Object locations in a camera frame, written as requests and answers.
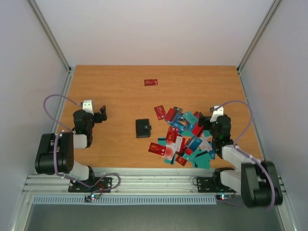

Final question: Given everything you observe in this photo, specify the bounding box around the black leather card holder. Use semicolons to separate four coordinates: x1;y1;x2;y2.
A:
136;118;152;138

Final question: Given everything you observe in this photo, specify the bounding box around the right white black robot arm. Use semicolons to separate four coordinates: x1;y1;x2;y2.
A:
198;115;283;209

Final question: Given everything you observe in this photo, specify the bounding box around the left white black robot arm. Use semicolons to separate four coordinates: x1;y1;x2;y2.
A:
35;102;107;192

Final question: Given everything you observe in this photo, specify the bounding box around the teal card upper pile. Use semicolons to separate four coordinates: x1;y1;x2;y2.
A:
182;111;199;125

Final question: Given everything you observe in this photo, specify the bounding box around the red black stripe card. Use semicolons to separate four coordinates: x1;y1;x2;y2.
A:
191;123;204;137

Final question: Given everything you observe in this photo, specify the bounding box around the blue striped card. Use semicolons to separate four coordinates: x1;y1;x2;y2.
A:
183;136;202;154

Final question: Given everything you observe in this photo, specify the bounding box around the red VIP card upper pile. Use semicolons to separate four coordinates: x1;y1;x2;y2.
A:
166;127;179;144

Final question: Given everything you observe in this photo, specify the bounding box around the teal card bottom right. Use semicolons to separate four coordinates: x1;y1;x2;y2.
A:
192;155;211;169

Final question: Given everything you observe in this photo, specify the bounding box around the red card bottom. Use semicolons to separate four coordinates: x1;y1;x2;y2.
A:
175;155;187;166

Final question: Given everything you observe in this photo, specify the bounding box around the teal card bottom left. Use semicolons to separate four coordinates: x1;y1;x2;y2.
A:
164;158;175;165

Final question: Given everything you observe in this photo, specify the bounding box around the lone red card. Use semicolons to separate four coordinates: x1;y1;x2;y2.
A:
144;79;158;86

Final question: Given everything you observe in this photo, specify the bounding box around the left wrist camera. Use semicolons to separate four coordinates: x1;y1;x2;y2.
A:
82;100;94;115

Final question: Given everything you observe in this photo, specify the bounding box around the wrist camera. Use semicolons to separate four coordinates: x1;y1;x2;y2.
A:
210;105;224;122
82;100;94;115

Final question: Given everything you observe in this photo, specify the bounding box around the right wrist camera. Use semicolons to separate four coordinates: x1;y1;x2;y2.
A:
210;105;224;122

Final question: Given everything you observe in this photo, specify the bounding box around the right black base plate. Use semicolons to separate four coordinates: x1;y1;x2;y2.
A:
196;177;235;193

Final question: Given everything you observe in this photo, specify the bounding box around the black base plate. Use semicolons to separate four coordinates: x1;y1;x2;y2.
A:
196;177;235;193
68;177;113;193

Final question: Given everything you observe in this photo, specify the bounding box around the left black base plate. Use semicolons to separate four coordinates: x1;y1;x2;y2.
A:
68;177;113;193

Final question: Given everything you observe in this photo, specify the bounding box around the grey slotted cable duct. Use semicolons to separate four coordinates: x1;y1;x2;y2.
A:
32;195;217;205

